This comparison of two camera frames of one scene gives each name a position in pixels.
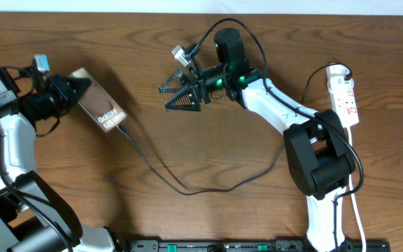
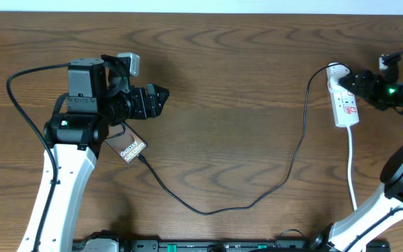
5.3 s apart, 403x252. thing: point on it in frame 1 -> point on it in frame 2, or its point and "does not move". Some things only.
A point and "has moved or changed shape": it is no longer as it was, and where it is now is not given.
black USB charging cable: [275, 164] -> [276, 183]
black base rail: [254, 246] does not move
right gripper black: [194, 95] -> [370, 94]
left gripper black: [64, 94] -> [154, 108]
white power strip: [343, 94] does not move
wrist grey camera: [42, 62] -> [134, 69]
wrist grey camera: [179, 53] -> [382, 66]
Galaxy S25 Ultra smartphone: [99, 104] has moved or changed shape
